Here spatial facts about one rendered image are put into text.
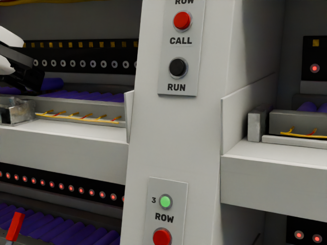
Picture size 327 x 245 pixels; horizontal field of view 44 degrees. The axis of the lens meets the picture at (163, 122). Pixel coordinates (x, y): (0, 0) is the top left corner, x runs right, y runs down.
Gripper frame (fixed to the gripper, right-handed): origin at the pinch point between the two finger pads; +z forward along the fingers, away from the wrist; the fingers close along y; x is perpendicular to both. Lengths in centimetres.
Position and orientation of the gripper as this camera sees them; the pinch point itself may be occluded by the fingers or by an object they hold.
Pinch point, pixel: (24, 76)
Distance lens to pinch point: 60.7
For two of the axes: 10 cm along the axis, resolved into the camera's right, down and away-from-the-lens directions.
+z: 4.2, 3.0, 8.6
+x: -2.1, 9.5, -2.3
